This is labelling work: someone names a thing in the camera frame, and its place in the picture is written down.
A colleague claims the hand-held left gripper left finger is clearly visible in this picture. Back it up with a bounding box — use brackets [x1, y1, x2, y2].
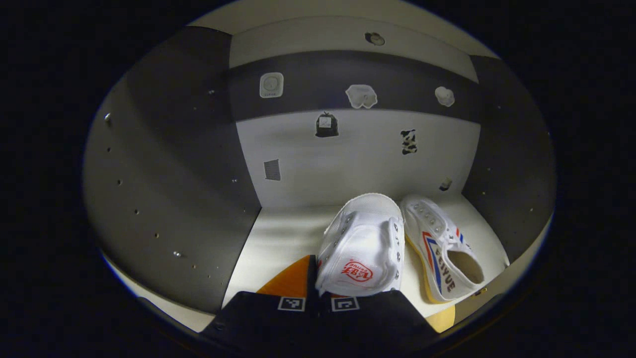
[200, 255, 321, 358]

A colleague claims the white canvas shoe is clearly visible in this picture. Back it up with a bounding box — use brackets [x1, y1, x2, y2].
[316, 193, 405, 298]
[400, 195, 486, 305]

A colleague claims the white grey shoe cabinet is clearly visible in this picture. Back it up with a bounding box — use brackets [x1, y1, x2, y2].
[82, 0, 556, 334]

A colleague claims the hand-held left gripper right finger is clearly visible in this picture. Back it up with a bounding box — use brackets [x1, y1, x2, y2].
[320, 290, 439, 356]

